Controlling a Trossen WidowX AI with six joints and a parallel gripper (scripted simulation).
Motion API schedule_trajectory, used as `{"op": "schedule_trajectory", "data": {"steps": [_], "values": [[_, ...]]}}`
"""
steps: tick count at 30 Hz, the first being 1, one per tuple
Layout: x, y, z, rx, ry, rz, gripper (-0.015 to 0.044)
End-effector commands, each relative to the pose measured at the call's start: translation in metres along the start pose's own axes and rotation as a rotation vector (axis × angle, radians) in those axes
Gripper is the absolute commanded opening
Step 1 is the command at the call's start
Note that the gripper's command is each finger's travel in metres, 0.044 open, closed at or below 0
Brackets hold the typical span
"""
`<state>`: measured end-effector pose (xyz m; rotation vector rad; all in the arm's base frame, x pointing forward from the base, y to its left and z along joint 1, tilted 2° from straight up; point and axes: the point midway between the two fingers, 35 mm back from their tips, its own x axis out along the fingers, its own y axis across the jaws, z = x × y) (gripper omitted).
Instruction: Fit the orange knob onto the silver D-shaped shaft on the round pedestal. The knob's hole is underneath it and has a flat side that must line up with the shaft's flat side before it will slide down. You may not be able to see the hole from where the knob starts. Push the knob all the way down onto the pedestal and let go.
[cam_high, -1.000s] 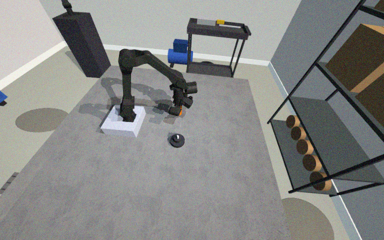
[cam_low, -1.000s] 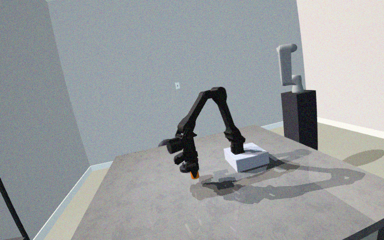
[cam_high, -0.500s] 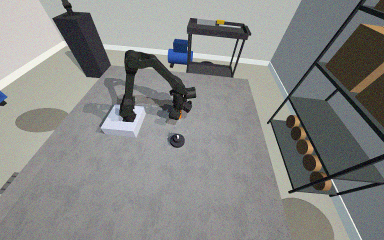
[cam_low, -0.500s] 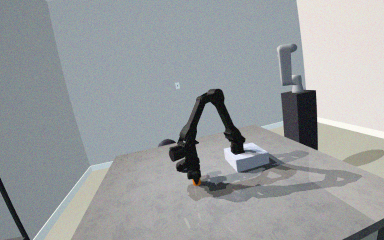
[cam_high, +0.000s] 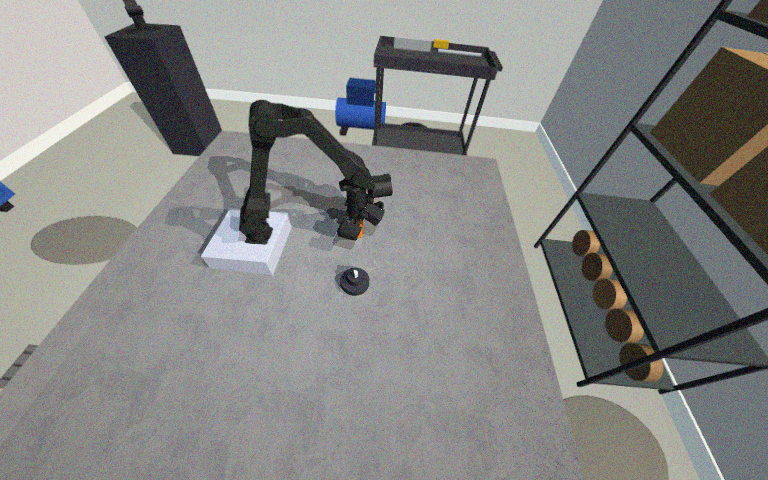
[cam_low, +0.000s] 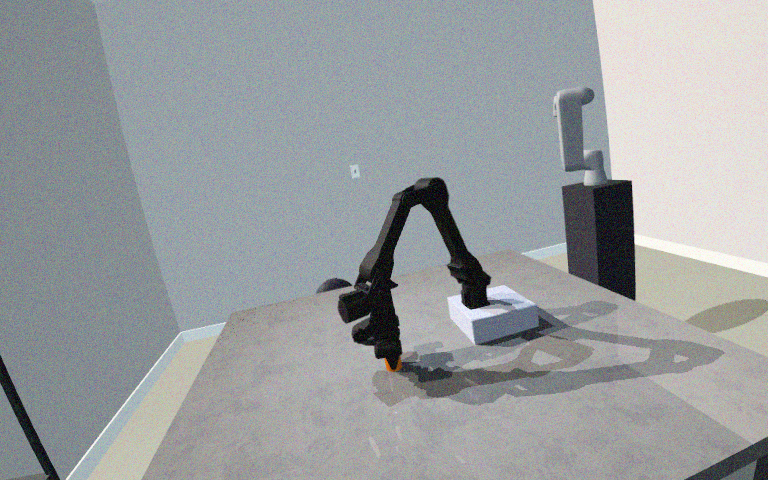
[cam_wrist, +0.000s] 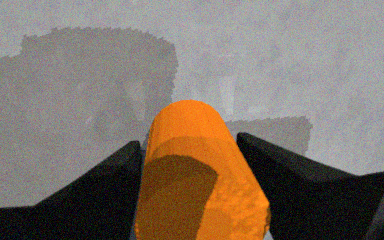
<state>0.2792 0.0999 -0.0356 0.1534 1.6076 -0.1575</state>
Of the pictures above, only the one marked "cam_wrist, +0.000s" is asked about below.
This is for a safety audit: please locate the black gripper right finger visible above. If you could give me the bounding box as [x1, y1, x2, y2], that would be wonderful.
[236, 132, 384, 240]

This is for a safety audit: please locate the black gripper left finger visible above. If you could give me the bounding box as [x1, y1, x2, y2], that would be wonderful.
[0, 140, 142, 240]

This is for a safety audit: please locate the orange knob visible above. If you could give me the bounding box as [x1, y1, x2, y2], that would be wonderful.
[134, 100, 271, 240]

